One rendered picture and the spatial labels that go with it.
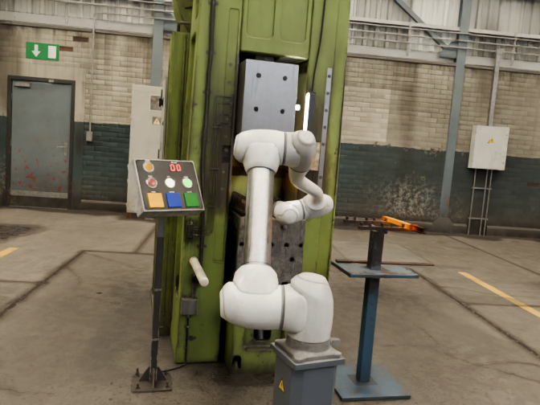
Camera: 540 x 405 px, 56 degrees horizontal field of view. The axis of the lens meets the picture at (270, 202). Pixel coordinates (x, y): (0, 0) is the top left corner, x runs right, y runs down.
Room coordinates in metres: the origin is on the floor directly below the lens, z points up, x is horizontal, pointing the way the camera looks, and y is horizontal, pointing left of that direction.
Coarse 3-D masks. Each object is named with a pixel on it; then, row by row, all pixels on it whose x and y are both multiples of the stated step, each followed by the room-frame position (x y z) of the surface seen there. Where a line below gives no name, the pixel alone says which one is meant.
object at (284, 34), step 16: (256, 0) 2.97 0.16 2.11; (272, 0) 2.99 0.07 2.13; (288, 0) 3.02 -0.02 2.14; (304, 0) 3.04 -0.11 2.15; (256, 16) 2.97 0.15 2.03; (272, 16) 3.00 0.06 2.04; (288, 16) 3.02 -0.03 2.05; (304, 16) 3.04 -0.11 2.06; (256, 32) 2.97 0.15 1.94; (272, 32) 3.00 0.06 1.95; (288, 32) 3.02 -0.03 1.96; (304, 32) 3.05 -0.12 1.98; (240, 48) 2.95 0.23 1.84; (256, 48) 2.97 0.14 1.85; (272, 48) 2.99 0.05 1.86; (288, 48) 3.02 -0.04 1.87; (304, 48) 3.04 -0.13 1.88
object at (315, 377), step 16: (288, 368) 1.67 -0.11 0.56; (304, 368) 1.63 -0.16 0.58; (320, 368) 1.67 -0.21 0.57; (336, 368) 1.73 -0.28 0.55; (288, 384) 1.67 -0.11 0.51; (304, 384) 1.65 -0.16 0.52; (320, 384) 1.67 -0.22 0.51; (272, 400) 1.76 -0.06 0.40; (288, 400) 1.66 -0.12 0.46; (304, 400) 1.65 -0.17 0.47; (320, 400) 1.68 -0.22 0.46
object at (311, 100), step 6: (324, 6) 3.05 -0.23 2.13; (324, 12) 3.05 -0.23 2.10; (318, 48) 3.05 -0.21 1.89; (318, 54) 3.05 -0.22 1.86; (312, 90) 3.05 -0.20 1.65; (312, 96) 3.02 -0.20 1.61; (306, 102) 3.04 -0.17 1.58; (312, 102) 3.02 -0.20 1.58; (306, 108) 3.03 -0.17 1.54; (312, 108) 3.02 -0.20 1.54; (306, 114) 3.02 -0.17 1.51; (312, 114) 3.02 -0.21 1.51; (306, 120) 3.02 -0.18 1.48; (312, 120) 3.02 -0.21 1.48; (306, 126) 3.02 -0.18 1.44; (312, 126) 3.02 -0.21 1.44; (312, 132) 3.03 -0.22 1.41
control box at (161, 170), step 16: (144, 160) 2.53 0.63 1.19; (160, 160) 2.59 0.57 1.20; (144, 176) 2.48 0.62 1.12; (160, 176) 2.54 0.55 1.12; (176, 176) 2.60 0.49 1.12; (192, 176) 2.66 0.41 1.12; (144, 192) 2.44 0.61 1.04; (160, 192) 2.50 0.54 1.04; (176, 192) 2.55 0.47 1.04; (192, 192) 2.61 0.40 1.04; (144, 208) 2.40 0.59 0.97; (160, 208) 2.45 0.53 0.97; (176, 208) 2.51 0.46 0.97; (192, 208) 2.57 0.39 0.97
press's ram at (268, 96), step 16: (240, 64) 2.94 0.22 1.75; (256, 64) 2.82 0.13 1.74; (272, 64) 2.85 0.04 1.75; (288, 64) 2.87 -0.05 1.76; (240, 80) 2.91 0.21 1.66; (256, 80) 2.83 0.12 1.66; (272, 80) 2.85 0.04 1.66; (288, 80) 2.87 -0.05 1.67; (240, 96) 2.88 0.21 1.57; (256, 96) 2.83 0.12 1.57; (272, 96) 2.85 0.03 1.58; (288, 96) 2.88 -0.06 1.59; (240, 112) 2.85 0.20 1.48; (256, 112) 2.83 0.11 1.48; (272, 112) 2.85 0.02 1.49; (288, 112) 2.88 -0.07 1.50; (240, 128) 2.83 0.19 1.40; (256, 128) 2.83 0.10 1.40; (272, 128) 2.85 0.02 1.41; (288, 128) 2.88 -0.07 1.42
